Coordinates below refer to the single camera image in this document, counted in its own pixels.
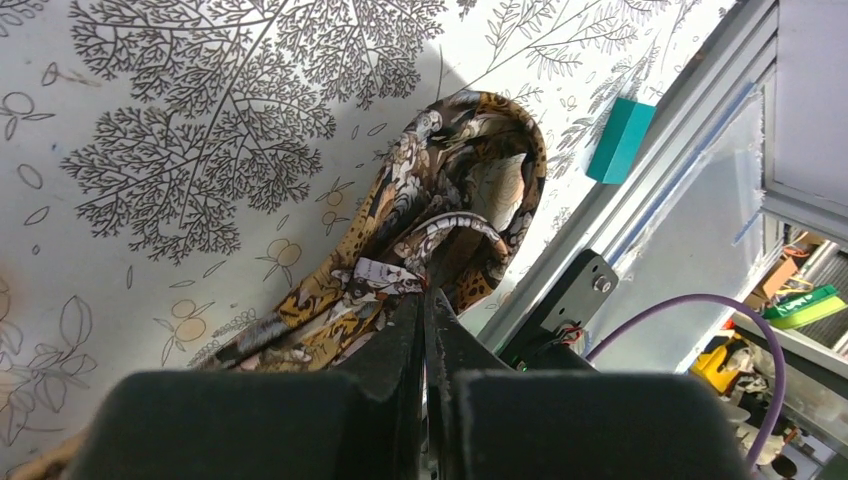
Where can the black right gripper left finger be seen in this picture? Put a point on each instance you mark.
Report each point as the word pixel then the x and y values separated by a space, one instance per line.
pixel 361 420

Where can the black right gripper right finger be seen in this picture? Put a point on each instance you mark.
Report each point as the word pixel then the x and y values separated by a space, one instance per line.
pixel 563 419

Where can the brown floral patterned tie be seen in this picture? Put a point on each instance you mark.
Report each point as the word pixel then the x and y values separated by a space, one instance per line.
pixel 415 229

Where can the small teal block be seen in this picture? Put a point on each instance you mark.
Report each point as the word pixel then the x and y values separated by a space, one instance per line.
pixel 622 136

